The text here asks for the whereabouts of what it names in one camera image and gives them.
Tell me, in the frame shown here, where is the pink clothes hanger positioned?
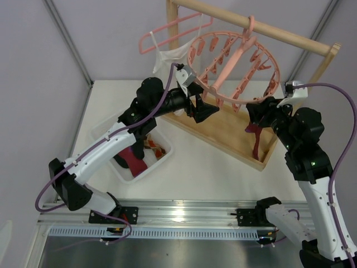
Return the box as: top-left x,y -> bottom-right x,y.
138,12 -> 214,55

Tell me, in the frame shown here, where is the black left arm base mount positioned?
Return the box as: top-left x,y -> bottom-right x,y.
88,207 -> 139,224

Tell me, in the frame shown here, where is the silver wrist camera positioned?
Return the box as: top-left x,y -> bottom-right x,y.
175,64 -> 196,97
277,80 -> 308,107

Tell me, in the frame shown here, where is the white camisole top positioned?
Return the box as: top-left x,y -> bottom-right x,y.
150,13 -> 203,79

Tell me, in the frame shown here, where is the pink round clip hanger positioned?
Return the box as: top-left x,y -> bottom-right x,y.
187,15 -> 281,112

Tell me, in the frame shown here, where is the magenta striped sock yellow cuff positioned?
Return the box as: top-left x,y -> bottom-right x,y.
113,140 -> 147,178

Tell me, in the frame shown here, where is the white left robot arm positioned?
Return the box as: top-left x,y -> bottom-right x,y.
49,77 -> 219,215

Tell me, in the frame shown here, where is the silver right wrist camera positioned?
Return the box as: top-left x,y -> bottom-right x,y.
277,80 -> 308,107

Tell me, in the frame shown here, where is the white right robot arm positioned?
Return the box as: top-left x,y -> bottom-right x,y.
246,97 -> 356,267

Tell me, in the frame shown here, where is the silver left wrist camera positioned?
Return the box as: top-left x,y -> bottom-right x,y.
175,64 -> 196,97

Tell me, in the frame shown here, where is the white slotted cable duct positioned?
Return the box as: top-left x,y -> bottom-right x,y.
49,226 -> 274,241

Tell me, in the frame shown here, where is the white plastic basket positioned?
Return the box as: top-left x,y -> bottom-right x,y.
89,110 -> 173,184

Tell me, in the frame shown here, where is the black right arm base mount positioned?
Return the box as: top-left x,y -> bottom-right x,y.
235,208 -> 271,227

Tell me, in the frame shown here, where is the wooden clothes rack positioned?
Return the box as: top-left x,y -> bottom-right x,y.
164,1 -> 341,171

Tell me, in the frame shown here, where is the aluminium mounting rail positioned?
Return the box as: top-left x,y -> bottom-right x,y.
37,198 -> 319,227

